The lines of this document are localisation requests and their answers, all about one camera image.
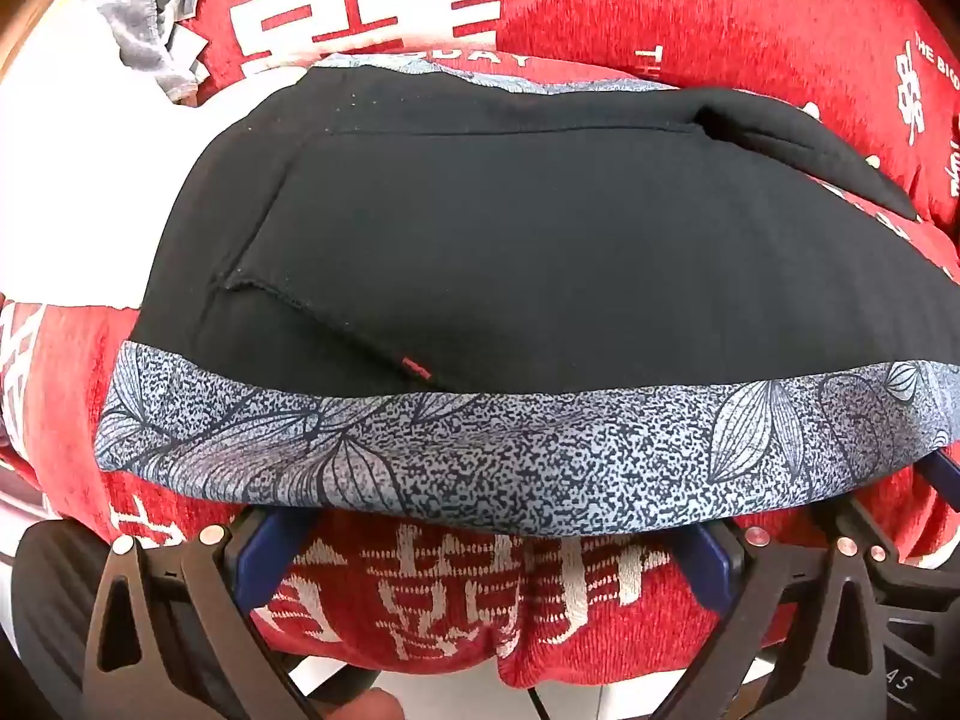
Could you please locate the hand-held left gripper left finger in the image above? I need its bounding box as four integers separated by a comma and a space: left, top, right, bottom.
82, 506, 325, 720

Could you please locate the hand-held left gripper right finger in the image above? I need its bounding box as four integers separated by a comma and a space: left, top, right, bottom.
660, 499, 892, 720

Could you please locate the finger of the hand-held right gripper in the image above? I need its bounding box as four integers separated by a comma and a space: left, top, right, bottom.
862, 450, 960, 620

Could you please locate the black pants grey patterned band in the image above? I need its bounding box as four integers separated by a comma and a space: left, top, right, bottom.
96, 52, 960, 537

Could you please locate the white cloth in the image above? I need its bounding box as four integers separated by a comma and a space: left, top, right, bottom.
0, 0, 197, 310

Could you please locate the red printed blanket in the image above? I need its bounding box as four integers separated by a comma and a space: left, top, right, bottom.
0, 0, 960, 691

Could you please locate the grey cloth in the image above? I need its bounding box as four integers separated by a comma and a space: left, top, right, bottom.
71, 0, 207, 102

